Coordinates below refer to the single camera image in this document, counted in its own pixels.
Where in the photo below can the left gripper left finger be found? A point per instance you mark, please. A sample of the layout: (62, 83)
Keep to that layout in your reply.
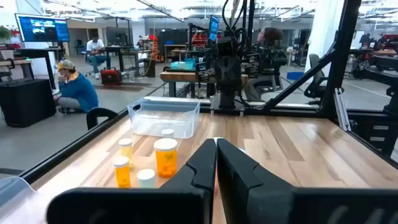
(199, 174)

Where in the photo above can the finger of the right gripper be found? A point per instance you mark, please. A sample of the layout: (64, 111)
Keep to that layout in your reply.
(224, 74)
(234, 74)

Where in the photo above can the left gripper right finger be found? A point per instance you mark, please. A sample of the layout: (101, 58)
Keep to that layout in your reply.
(239, 186)

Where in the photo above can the large orange pill bottle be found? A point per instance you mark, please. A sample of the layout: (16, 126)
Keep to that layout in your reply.
(165, 161)

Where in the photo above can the clear teal pill bottle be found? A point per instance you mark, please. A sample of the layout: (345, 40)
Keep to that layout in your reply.
(168, 133)
(146, 177)

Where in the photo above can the small yellow pill bottle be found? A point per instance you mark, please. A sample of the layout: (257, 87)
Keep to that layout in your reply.
(127, 151)

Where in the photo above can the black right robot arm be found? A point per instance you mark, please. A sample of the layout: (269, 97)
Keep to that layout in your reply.
(227, 99)

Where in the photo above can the clear plastic bin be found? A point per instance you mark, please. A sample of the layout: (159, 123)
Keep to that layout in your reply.
(12, 193)
(164, 121)

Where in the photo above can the teal plastic tub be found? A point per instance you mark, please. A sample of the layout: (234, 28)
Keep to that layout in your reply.
(183, 64)

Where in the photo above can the wooden workbench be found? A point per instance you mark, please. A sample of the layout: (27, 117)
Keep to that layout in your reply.
(177, 76)

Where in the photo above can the small blue-screen monitor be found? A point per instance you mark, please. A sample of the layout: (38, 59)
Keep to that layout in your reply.
(214, 28)

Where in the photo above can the blue box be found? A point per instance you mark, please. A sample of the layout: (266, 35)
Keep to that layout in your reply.
(295, 76)

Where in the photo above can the black office chair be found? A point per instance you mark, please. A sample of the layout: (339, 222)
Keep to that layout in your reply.
(317, 84)

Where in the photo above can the red and black case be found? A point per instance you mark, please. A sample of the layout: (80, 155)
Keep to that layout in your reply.
(111, 77)

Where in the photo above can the silver aluminium bar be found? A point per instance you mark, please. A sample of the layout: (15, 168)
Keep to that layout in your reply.
(341, 109)

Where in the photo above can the seated person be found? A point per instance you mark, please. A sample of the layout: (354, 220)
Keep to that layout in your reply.
(94, 49)

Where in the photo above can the crouching person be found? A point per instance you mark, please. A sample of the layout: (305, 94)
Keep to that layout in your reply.
(79, 90)

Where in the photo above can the black robot workstation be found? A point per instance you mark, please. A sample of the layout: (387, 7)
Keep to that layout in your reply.
(379, 68)

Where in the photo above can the black equipment rack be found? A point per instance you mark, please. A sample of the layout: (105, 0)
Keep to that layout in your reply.
(376, 133)

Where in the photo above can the large blue-screen monitor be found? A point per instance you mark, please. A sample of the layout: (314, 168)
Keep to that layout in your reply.
(43, 28)

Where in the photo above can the black desk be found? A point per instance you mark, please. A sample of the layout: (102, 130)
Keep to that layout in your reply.
(37, 52)

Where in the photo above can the large black case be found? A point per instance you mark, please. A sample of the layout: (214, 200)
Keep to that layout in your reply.
(26, 102)

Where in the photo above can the black aluminium table frame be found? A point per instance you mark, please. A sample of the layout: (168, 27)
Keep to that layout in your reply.
(342, 62)

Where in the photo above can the black arched frame hook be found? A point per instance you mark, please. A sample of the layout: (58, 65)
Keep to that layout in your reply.
(99, 111)

